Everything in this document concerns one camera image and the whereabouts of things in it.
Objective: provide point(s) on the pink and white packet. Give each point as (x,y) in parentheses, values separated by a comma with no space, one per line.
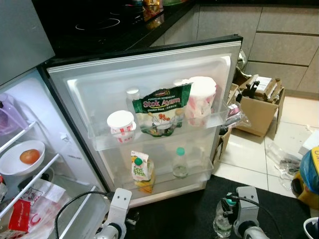
(233,112)

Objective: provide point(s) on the white-capped clear bottle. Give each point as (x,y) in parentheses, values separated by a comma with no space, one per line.
(133,95)

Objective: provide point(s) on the white KFC plastic bag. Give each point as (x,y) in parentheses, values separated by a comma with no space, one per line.
(47,199)

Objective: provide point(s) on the translucent purple container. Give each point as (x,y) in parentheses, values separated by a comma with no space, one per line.
(12,119)

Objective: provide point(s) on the white box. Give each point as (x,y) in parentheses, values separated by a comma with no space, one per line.
(310,144)

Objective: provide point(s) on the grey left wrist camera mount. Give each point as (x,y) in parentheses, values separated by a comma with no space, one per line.
(118,204)

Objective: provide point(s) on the white bowl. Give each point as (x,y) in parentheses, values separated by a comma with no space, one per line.
(10,164)

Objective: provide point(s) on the brown cardboard box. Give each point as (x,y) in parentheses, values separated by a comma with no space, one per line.
(261,117)
(222,144)

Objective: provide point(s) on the blue plastic bag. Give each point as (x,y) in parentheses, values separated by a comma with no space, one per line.
(309,174)

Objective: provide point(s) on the Peel Fresh juice carton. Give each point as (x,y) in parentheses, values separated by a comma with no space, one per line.
(141,172)

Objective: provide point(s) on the red tomato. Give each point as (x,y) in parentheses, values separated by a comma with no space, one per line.
(30,157)

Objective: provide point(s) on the small teal-capped water bottle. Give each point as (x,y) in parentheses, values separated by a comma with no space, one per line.
(223,224)
(180,167)

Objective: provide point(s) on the crumpled grey-green plastic bag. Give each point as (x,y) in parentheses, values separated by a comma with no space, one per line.
(242,59)

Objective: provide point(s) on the large white KFC bucket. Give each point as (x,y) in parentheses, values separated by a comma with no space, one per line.
(202,99)

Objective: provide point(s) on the black floor carpet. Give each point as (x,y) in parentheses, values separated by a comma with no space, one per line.
(189,219)

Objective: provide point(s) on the clear plastic bag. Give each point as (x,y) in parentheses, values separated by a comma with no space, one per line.
(284,164)

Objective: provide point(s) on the red carton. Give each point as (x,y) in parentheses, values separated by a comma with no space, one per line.
(20,216)

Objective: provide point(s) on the small white KFC tub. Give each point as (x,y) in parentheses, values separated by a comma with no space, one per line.
(121,124)

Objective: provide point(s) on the grey fridge door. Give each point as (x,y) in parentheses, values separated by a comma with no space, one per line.
(124,74)

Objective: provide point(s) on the black kitchen counter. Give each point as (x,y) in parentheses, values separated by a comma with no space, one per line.
(99,30)

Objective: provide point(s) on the green chicken stock pouch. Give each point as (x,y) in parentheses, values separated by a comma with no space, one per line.
(162,112)

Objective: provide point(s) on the yellow red snack packet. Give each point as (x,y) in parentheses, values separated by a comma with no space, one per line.
(152,6)

